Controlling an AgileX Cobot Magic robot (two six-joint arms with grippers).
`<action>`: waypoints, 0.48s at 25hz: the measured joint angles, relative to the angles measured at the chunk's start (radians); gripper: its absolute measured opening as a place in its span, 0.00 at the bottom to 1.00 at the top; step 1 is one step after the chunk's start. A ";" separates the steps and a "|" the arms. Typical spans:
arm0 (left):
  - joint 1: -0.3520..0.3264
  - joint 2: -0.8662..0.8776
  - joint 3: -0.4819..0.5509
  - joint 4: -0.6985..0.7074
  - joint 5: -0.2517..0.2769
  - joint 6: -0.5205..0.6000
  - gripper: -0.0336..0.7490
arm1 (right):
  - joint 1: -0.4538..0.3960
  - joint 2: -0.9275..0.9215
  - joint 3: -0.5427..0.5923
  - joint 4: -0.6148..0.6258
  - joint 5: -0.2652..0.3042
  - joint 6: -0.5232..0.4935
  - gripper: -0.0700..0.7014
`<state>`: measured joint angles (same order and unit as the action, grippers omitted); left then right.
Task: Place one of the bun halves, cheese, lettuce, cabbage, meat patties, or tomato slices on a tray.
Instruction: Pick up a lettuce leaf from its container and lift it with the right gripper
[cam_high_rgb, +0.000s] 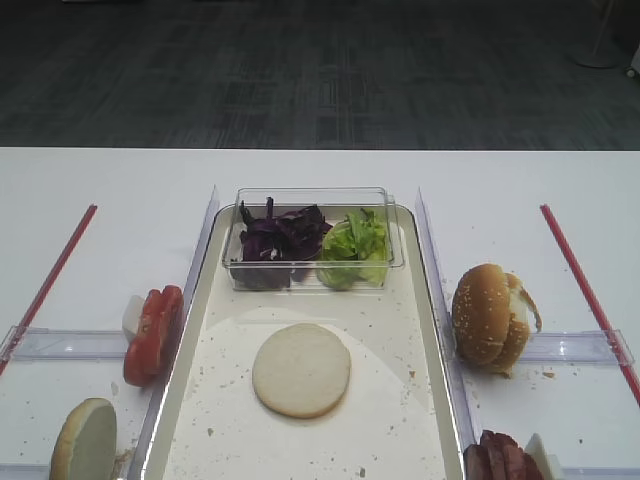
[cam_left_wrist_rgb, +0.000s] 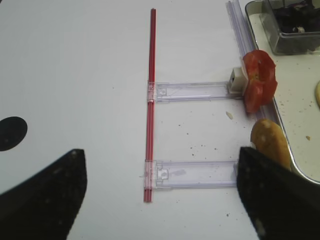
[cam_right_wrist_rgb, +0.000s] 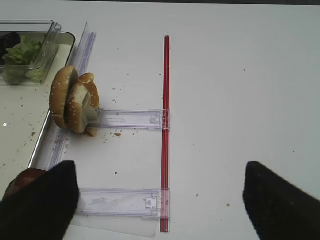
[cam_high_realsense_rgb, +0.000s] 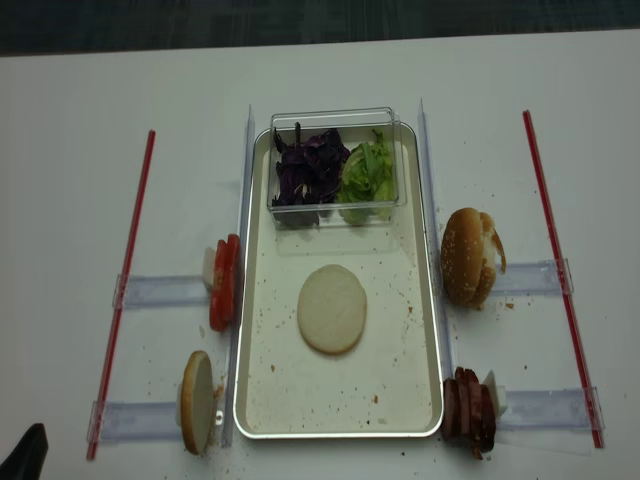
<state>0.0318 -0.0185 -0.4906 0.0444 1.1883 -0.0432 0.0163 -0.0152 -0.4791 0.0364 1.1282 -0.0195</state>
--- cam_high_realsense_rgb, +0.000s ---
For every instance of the green lettuce pile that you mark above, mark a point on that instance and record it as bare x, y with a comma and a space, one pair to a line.
367, 175

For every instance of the rear tomato slice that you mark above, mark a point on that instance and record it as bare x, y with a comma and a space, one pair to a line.
233, 244

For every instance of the front meat patty slice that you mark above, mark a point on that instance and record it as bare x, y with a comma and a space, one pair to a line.
451, 424

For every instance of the white block behind patties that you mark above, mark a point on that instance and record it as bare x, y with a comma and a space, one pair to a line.
495, 395

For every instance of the rear meat patty slice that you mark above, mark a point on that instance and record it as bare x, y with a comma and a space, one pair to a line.
486, 440

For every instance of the bottom bun slice on tray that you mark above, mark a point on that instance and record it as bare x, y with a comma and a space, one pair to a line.
332, 310

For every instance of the purple cabbage pile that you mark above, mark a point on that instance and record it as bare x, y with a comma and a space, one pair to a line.
309, 172

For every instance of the clear plastic container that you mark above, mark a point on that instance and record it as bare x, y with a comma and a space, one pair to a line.
355, 127

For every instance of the white block behind tomatoes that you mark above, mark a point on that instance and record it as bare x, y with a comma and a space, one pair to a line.
207, 274

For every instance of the sesame bun top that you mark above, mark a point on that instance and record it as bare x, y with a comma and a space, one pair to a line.
461, 257

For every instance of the silver metal tray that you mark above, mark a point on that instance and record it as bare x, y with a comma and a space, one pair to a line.
389, 384

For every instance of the torn bun piece right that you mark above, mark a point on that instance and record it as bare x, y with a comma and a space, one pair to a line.
493, 260

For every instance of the standing bun slice left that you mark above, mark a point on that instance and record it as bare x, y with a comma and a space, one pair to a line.
197, 402

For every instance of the black object bottom left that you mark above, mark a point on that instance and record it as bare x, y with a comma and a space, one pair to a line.
26, 460

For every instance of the clear vertical rail left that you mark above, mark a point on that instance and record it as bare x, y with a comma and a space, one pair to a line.
243, 221

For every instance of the clear rail upper left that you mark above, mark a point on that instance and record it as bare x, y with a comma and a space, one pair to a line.
141, 292

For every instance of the clear rail upper right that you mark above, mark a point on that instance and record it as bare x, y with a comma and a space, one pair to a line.
544, 278

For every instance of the left red rail strip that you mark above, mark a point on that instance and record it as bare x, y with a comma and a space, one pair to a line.
98, 409

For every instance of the red rail strip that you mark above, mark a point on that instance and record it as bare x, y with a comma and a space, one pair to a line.
98, 409
592, 407

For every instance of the clear rail lower left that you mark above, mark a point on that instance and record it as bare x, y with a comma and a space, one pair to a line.
133, 422

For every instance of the clear rail lower right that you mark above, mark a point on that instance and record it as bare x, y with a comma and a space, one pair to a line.
573, 409

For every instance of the right red rail strip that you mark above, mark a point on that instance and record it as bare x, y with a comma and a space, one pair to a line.
592, 407

